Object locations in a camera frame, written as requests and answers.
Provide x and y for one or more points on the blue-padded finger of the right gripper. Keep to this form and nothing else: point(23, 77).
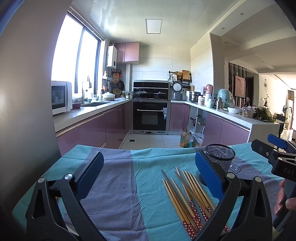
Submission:
point(280, 143)

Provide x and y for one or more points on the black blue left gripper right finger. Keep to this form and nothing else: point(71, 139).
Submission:
point(254, 219)

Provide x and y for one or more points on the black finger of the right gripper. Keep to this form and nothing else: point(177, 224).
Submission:
point(265, 151)

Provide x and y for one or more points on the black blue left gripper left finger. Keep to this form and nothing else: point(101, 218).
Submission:
point(44, 219)

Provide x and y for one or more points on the wooden chopstick red patterned end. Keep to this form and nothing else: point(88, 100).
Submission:
point(180, 212)

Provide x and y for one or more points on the person's right hand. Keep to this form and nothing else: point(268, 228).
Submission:
point(282, 201)

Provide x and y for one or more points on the green leafy vegetables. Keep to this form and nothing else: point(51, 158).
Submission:
point(263, 114)

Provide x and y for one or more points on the black mesh utensil holder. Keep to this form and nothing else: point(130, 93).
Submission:
point(219, 158)

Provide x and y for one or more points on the pale green round appliance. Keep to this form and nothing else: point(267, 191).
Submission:
point(227, 98)

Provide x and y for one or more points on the dark sauce bottle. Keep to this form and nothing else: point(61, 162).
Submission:
point(189, 141)

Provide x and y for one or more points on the pink electric kettle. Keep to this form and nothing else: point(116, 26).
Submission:
point(209, 89)

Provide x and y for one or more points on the yellow cooking oil bottle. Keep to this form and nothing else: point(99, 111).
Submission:
point(183, 138)

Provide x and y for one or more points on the teal and purple tablecloth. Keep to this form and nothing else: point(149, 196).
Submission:
point(128, 200)

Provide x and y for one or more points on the steel stock pot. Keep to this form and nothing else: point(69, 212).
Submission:
point(193, 96)

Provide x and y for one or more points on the white rice cooker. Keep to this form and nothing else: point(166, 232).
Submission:
point(177, 89)

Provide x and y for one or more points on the white microwave oven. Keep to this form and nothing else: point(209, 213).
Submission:
point(61, 94)

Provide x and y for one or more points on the black built-in oven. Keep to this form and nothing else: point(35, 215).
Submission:
point(150, 116)

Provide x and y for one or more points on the black range hood stove unit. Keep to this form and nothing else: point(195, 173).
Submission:
point(151, 89)

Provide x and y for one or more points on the white casserole pot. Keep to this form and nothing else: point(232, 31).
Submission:
point(108, 96)

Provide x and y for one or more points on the square ceiling light panel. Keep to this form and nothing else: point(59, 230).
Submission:
point(153, 26)

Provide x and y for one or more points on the purple upper wall cabinet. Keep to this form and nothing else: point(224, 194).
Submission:
point(128, 52)

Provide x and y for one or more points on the white wall water heater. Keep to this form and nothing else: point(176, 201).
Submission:
point(111, 61)

